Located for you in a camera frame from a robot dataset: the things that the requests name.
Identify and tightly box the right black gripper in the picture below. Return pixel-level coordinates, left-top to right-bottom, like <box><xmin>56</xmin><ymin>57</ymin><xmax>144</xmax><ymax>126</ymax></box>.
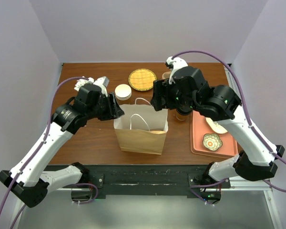
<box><xmin>150</xmin><ymin>77</ymin><xmax>198</xmax><ymax>111</ymax></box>

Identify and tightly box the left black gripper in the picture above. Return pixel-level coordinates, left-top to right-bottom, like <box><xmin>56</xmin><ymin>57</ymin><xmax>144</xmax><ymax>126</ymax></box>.
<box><xmin>87</xmin><ymin>91</ymin><xmax>124</xmax><ymax>120</ymax></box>

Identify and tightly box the brown paper bag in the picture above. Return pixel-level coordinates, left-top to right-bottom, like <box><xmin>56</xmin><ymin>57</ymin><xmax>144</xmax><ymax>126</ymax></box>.
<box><xmin>113</xmin><ymin>98</ymin><xmax>169</xmax><ymax>155</ymax></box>

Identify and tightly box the brown paper coffee cup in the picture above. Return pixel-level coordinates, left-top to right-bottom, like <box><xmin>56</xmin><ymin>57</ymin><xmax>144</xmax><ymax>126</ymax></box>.
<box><xmin>175</xmin><ymin>112</ymin><xmax>189</xmax><ymax>121</ymax></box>

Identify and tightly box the black coffee cup lid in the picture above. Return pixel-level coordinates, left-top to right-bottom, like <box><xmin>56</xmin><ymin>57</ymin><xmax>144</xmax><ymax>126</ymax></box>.
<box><xmin>176</xmin><ymin>106</ymin><xmax>193</xmax><ymax>116</ymax></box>

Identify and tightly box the single cardboard cup carrier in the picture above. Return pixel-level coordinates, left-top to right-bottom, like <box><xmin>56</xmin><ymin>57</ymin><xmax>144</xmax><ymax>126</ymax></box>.
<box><xmin>150</xmin><ymin>130</ymin><xmax>166</xmax><ymax>134</ymax></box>

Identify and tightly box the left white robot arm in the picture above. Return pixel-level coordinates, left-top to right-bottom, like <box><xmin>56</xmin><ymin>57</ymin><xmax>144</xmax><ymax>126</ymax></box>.
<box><xmin>0</xmin><ymin>83</ymin><xmax>124</xmax><ymax>208</ymax></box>

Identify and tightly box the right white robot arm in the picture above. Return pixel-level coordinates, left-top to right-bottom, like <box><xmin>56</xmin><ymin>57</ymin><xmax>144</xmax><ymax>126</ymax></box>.
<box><xmin>151</xmin><ymin>66</ymin><xmax>285</xmax><ymax>187</ymax></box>

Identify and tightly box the stack of paper cups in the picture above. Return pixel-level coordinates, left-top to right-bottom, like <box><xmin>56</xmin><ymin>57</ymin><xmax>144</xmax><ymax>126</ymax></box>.
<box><xmin>114</xmin><ymin>84</ymin><xmax>132</xmax><ymax>101</ymax></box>

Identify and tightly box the yellow woven coaster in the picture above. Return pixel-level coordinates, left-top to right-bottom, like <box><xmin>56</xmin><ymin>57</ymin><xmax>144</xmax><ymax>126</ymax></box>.
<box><xmin>128</xmin><ymin>69</ymin><xmax>157</xmax><ymax>92</ymax></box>

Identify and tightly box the white wrapped straws bundle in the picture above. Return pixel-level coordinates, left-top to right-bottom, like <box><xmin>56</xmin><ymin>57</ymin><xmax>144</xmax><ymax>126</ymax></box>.
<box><xmin>74</xmin><ymin>77</ymin><xmax>94</xmax><ymax>92</ymax></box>

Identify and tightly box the pink plastic tray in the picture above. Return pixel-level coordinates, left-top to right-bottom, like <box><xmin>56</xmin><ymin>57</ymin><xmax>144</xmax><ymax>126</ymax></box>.
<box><xmin>191</xmin><ymin>111</ymin><xmax>238</xmax><ymax>159</ymax></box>

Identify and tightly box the white square bowl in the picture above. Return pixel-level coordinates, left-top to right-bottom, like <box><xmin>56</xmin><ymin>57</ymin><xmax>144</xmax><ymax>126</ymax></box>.
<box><xmin>205</xmin><ymin>117</ymin><xmax>227</xmax><ymax>134</ymax></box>

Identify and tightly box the floral patterned small dish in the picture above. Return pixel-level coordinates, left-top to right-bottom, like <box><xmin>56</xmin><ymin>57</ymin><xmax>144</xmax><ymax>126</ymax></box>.
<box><xmin>202</xmin><ymin>133</ymin><xmax>223</xmax><ymax>151</ymax></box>

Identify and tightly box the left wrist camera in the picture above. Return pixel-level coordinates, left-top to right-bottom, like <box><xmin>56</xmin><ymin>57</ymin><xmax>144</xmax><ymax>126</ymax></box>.
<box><xmin>87</xmin><ymin>76</ymin><xmax>109</xmax><ymax>94</ymax></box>

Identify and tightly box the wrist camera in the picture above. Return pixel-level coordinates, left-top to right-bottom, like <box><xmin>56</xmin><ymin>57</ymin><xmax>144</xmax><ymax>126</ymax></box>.
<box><xmin>165</xmin><ymin>56</ymin><xmax>188</xmax><ymax>84</ymax></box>
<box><xmin>87</xmin><ymin>76</ymin><xmax>109</xmax><ymax>94</ymax></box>

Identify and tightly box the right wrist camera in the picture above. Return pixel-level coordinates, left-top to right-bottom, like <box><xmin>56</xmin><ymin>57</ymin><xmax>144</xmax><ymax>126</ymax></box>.
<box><xmin>165</xmin><ymin>56</ymin><xmax>188</xmax><ymax>84</ymax></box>

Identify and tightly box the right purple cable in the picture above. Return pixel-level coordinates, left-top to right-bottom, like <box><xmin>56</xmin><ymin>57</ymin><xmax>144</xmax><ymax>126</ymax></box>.
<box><xmin>173</xmin><ymin>50</ymin><xmax>286</xmax><ymax>206</ymax></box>

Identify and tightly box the purple cable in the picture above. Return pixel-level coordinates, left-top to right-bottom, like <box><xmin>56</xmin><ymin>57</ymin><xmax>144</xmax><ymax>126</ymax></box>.
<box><xmin>0</xmin><ymin>76</ymin><xmax>100</xmax><ymax>229</ymax></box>
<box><xmin>173</xmin><ymin>50</ymin><xmax>286</xmax><ymax>206</ymax></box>

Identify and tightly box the aluminium frame rail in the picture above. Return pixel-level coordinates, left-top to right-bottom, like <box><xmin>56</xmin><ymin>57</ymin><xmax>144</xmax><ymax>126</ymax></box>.
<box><xmin>8</xmin><ymin>170</ymin><xmax>283</xmax><ymax>229</ymax></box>

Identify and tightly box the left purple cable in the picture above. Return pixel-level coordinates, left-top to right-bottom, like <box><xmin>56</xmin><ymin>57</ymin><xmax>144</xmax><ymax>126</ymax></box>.
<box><xmin>0</xmin><ymin>76</ymin><xmax>100</xmax><ymax>229</ymax></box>

